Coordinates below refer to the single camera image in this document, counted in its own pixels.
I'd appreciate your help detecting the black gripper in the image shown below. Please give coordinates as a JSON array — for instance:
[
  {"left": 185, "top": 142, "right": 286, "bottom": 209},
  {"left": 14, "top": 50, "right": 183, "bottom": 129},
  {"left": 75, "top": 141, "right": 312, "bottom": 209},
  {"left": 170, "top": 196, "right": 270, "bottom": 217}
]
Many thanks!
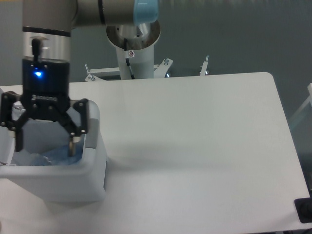
[{"left": 0, "top": 58, "right": 88, "bottom": 156}]

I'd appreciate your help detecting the clear plastic water bottle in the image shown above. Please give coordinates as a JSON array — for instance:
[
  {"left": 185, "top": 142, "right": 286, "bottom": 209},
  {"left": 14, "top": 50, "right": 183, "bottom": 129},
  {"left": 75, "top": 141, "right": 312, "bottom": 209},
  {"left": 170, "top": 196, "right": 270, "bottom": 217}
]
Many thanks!
[{"left": 30, "top": 144, "right": 83, "bottom": 166}]

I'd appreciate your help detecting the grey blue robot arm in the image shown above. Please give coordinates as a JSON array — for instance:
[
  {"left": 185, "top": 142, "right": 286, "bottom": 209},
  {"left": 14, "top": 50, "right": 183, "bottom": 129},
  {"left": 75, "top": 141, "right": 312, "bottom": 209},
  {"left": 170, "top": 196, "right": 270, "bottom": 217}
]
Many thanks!
[{"left": 0, "top": 0, "right": 160, "bottom": 156}]

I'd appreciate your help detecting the white plastic trash can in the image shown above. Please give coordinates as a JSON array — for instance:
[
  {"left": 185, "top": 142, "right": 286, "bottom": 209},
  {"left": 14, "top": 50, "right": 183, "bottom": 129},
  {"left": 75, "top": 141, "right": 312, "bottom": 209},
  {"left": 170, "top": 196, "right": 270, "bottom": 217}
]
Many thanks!
[{"left": 0, "top": 100, "right": 107, "bottom": 202}]

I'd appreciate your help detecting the black table corner device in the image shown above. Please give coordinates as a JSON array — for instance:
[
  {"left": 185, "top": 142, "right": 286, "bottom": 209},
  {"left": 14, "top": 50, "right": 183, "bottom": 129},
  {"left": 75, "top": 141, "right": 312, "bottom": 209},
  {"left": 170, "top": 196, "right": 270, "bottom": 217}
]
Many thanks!
[{"left": 294, "top": 197, "right": 312, "bottom": 223}]

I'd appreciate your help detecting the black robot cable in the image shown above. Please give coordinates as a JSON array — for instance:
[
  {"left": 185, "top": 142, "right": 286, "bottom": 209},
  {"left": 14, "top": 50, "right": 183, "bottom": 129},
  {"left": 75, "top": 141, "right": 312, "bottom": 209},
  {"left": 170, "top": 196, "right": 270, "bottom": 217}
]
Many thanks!
[{"left": 123, "top": 38, "right": 136, "bottom": 80}]

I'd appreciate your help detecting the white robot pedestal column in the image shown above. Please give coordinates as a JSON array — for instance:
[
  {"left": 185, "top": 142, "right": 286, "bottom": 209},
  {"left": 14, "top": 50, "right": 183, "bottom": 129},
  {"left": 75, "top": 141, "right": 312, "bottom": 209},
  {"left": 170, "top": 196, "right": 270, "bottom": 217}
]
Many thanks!
[{"left": 106, "top": 20, "right": 161, "bottom": 80}]

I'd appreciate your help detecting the white pedestal base frame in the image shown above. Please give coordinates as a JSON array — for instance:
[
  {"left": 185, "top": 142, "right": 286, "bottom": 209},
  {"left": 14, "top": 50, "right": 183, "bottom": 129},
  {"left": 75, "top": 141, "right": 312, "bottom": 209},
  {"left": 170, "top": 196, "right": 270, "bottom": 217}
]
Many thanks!
[{"left": 84, "top": 55, "right": 210, "bottom": 82}]

